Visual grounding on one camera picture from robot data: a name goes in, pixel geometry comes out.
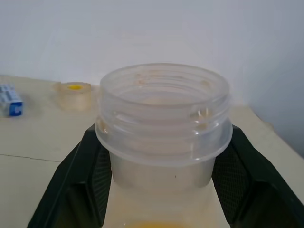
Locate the blue and white carton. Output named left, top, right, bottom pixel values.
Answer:
left=0, top=83, right=24, bottom=117

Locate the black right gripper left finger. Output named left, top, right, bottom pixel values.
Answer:
left=27, top=124, right=114, bottom=228

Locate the clear wide-mouth plastic jar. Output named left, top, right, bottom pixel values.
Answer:
left=94, top=62, right=233, bottom=228

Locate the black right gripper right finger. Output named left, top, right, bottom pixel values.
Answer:
left=211, top=124, right=304, bottom=228

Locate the clear tape roll yellow core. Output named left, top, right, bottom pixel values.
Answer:
left=52, top=81, right=93, bottom=112

